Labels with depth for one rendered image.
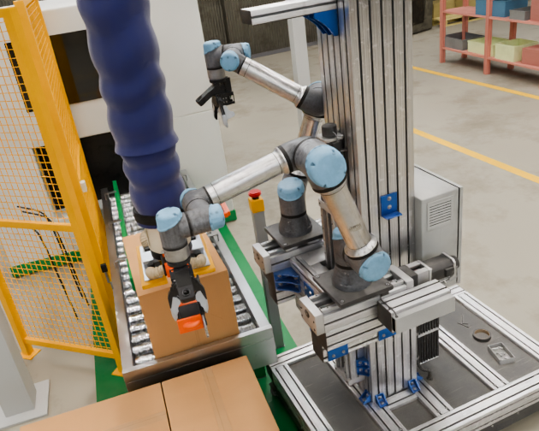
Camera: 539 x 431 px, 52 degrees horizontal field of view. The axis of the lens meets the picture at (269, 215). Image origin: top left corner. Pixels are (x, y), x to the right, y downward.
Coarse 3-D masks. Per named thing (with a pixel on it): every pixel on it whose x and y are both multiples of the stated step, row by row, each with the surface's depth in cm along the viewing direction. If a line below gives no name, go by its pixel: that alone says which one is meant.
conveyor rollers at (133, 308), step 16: (112, 208) 424; (128, 208) 419; (128, 224) 395; (128, 288) 324; (128, 304) 308; (240, 304) 290; (128, 320) 294; (144, 320) 294; (240, 320) 280; (144, 336) 277; (144, 352) 270
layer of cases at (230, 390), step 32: (160, 384) 246; (192, 384) 243; (224, 384) 240; (256, 384) 238; (64, 416) 235; (96, 416) 233; (128, 416) 231; (160, 416) 228; (192, 416) 226; (224, 416) 224; (256, 416) 222
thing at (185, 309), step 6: (180, 306) 174; (186, 306) 174; (192, 306) 174; (180, 312) 172; (186, 312) 171; (192, 312) 171; (198, 312) 170; (180, 318) 169; (186, 318) 168; (192, 318) 169; (198, 318) 169; (180, 324) 168; (180, 330) 169; (186, 330) 170; (192, 330) 171
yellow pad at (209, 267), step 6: (198, 234) 244; (204, 246) 234; (192, 252) 230; (198, 252) 224; (204, 252) 229; (210, 258) 225; (204, 264) 220; (210, 264) 221; (192, 270) 218; (198, 270) 218; (204, 270) 218; (210, 270) 219
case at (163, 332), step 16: (128, 240) 283; (208, 240) 272; (128, 256) 269; (224, 272) 246; (160, 288) 239; (208, 288) 247; (224, 288) 250; (144, 304) 239; (160, 304) 241; (208, 304) 250; (224, 304) 253; (160, 320) 244; (208, 320) 253; (224, 320) 256; (160, 336) 248; (176, 336) 251; (192, 336) 254; (224, 336) 260; (160, 352) 251; (176, 352) 254
